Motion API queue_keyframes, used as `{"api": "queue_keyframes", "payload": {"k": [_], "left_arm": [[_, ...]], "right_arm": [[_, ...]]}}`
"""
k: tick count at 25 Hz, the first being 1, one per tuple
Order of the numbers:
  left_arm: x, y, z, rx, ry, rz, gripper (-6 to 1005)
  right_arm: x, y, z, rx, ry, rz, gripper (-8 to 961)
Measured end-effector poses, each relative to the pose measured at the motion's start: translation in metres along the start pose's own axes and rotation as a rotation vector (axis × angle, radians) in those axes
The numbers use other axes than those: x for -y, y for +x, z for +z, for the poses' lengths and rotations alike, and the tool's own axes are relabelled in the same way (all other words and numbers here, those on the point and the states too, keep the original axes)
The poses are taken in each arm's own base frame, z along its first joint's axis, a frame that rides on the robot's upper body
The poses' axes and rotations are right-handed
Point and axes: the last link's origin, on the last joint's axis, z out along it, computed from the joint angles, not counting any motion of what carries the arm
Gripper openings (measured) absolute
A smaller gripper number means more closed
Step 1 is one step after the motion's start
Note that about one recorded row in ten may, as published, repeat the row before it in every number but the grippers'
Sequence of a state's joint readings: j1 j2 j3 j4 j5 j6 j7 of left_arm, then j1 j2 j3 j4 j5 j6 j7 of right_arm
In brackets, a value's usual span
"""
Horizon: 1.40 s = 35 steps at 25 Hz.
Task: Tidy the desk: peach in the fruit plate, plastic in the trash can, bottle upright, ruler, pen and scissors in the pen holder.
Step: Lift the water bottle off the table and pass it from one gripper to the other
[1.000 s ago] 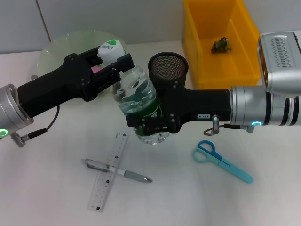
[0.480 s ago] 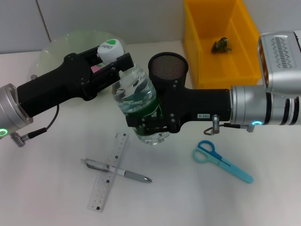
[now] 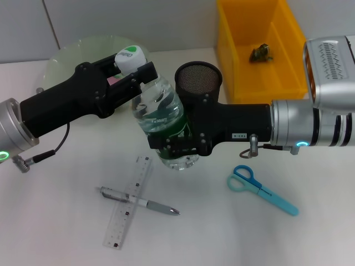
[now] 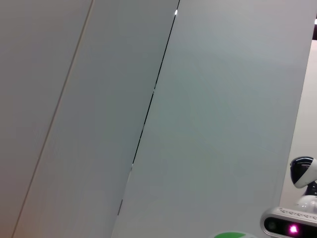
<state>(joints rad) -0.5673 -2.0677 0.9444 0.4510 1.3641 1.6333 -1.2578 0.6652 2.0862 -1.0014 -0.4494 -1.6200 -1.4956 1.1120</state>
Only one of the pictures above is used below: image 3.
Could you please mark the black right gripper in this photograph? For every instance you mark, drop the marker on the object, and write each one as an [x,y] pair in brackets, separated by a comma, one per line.
[238,122]

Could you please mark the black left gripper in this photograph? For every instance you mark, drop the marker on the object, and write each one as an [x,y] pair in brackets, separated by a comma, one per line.
[63,97]

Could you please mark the pink toy peach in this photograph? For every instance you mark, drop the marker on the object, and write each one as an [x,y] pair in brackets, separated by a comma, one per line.
[112,81]

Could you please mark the clear green-label water bottle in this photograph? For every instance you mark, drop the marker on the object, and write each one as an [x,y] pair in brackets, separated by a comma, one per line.
[158,108]

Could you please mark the green plastic wrapper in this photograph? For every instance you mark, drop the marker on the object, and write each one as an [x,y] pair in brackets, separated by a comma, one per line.
[260,54]

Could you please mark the black mesh pen holder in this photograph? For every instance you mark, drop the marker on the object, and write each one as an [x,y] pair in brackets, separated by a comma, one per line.
[199,77]

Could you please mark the translucent green fruit bowl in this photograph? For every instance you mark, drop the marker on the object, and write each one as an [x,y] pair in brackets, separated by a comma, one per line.
[69,58]

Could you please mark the blue teal scissors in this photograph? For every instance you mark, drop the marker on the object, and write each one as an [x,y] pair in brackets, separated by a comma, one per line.
[241,183]

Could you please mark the white grey ballpoint pen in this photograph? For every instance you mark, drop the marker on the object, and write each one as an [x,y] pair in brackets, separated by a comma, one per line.
[161,208]

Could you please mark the clear plastic ruler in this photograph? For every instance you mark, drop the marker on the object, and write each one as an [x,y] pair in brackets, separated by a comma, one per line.
[119,227]

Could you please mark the yellow plastic bin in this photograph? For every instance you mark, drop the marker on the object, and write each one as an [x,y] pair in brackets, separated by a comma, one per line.
[244,77]

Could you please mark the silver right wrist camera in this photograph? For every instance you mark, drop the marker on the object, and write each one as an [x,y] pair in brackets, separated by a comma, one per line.
[330,69]

